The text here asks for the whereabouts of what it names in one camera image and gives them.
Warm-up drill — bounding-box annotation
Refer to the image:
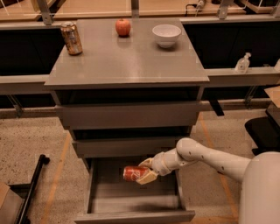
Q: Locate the white ceramic bowl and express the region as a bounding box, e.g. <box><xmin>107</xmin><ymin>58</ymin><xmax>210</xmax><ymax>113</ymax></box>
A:
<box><xmin>152</xmin><ymin>24</ymin><xmax>181</xmax><ymax>48</ymax></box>

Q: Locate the black cart frame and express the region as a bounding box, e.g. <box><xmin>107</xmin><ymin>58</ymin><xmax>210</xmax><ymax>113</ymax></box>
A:
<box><xmin>0</xmin><ymin>154</ymin><xmax>50</xmax><ymax>224</ymax></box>

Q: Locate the clear sanitizer pump bottle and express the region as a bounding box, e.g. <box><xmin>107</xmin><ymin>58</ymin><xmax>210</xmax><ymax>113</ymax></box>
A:
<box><xmin>234</xmin><ymin>52</ymin><xmax>251</xmax><ymax>74</ymax></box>

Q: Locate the black cable with plug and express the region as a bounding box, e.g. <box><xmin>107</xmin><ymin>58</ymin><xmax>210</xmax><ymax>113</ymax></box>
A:
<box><xmin>185</xmin><ymin>0</ymin><xmax>207</xmax><ymax>17</ymax></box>

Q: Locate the grey open bottom drawer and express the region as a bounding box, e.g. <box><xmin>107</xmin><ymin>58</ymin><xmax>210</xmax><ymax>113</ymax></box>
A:
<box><xmin>75</xmin><ymin>157</ymin><xmax>195</xmax><ymax>224</ymax></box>

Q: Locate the gold brown soda can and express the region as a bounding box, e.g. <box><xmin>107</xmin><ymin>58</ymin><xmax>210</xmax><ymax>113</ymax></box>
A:
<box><xmin>60</xmin><ymin>21</ymin><xmax>83</xmax><ymax>55</ymax></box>

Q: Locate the red coke can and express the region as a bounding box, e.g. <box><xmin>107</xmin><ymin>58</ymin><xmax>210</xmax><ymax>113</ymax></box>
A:
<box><xmin>123</xmin><ymin>166</ymin><xmax>149</xmax><ymax>182</ymax></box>

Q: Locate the black office chair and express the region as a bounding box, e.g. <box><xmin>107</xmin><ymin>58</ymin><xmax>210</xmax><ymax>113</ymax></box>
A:
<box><xmin>245</xmin><ymin>107</ymin><xmax>280</xmax><ymax>156</ymax></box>

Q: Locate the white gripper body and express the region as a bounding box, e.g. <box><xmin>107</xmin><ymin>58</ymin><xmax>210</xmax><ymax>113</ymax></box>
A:
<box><xmin>151</xmin><ymin>152</ymin><xmax>168</xmax><ymax>176</ymax></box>

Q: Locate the red apple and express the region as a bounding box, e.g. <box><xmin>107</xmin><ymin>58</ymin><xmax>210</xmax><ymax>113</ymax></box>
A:
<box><xmin>115</xmin><ymin>18</ymin><xmax>131</xmax><ymax>37</ymax></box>

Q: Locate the grey drawer cabinet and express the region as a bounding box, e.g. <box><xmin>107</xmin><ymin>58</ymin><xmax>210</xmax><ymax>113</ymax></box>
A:
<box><xmin>45</xmin><ymin>19</ymin><xmax>209</xmax><ymax>165</ymax></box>

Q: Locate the grey middle drawer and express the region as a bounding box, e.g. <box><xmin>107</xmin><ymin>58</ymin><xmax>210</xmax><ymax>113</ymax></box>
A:
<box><xmin>73</xmin><ymin>136</ymin><xmax>181</xmax><ymax>158</ymax></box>

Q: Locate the grey top drawer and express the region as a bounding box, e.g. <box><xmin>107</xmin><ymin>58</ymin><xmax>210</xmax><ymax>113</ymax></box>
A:
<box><xmin>55</xmin><ymin>101</ymin><xmax>200</xmax><ymax>130</ymax></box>

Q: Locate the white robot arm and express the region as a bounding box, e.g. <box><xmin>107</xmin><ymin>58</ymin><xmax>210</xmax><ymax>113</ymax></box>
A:
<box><xmin>137</xmin><ymin>137</ymin><xmax>280</xmax><ymax>224</ymax></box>

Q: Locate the grey metal shelf rail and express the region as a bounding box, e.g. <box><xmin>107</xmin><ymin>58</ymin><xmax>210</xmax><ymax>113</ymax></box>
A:
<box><xmin>1</xmin><ymin>17</ymin><xmax>279</xmax><ymax>109</ymax></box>

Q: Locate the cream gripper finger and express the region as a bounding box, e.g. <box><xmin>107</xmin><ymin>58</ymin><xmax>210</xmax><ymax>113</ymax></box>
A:
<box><xmin>139</xmin><ymin>157</ymin><xmax>153</xmax><ymax>169</ymax></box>
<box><xmin>136</xmin><ymin>171</ymin><xmax>158</xmax><ymax>185</ymax></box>

